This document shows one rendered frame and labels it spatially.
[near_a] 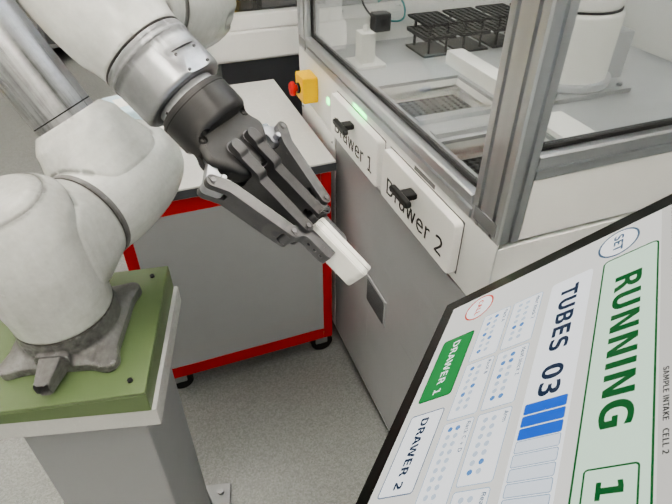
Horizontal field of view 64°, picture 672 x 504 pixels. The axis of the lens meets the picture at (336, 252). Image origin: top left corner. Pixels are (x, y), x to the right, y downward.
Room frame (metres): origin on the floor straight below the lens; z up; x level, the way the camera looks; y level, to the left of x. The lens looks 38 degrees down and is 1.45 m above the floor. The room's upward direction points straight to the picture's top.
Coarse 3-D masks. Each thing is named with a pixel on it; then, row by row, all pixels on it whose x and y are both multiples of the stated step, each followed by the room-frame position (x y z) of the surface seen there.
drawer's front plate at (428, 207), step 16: (384, 160) 0.99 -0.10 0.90; (400, 160) 0.95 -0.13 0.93; (384, 176) 0.99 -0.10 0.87; (400, 176) 0.92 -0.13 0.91; (416, 176) 0.89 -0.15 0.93; (384, 192) 0.98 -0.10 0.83; (416, 192) 0.86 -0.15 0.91; (432, 192) 0.83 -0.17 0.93; (416, 208) 0.85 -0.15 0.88; (432, 208) 0.80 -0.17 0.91; (448, 208) 0.78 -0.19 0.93; (432, 224) 0.80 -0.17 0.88; (448, 224) 0.75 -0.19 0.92; (432, 240) 0.79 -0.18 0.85; (448, 240) 0.74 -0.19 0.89; (432, 256) 0.78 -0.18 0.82; (448, 256) 0.74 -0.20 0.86; (448, 272) 0.73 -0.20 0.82
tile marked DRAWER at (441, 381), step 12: (468, 336) 0.40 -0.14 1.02; (444, 348) 0.41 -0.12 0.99; (456, 348) 0.39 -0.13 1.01; (444, 360) 0.38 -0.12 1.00; (456, 360) 0.37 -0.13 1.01; (432, 372) 0.38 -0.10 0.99; (444, 372) 0.36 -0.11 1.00; (456, 372) 0.35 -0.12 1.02; (432, 384) 0.35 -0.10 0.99; (444, 384) 0.34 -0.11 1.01; (432, 396) 0.33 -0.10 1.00
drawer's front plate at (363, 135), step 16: (336, 96) 1.27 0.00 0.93; (336, 112) 1.26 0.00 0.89; (352, 112) 1.18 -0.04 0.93; (336, 128) 1.26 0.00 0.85; (368, 128) 1.09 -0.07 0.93; (352, 144) 1.16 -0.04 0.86; (368, 144) 1.07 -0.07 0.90; (384, 144) 1.03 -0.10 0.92; (368, 160) 1.07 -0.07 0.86; (368, 176) 1.07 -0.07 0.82
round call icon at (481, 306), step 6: (486, 294) 0.47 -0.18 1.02; (492, 294) 0.46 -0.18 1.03; (474, 300) 0.47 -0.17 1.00; (480, 300) 0.46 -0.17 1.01; (486, 300) 0.45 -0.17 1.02; (492, 300) 0.44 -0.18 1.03; (468, 306) 0.47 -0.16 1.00; (474, 306) 0.46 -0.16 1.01; (480, 306) 0.45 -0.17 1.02; (486, 306) 0.44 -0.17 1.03; (468, 312) 0.45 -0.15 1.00; (474, 312) 0.44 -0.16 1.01; (480, 312) 0.43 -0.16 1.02; (486, 312) 0.43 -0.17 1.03; (468, 318) 0.44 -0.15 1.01; (474, 318) 0.43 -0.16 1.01; (462, 324) 0.43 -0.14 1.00
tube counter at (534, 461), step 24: (576, 360) 0.27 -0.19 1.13; (528, 384) 0.28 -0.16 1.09; (552, 384) 0.26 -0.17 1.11; (528, 408) 0.25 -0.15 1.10; (552, 408) 0.24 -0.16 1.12; (528, 432) 0.23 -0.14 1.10; (552, 432) 0.22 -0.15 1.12; (528, 456) 0.21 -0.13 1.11; (552, 456) 0.20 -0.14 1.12; (504, 480) 0.19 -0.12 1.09; (528, 480) 0.19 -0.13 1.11; (552, 480) 0.18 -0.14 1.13
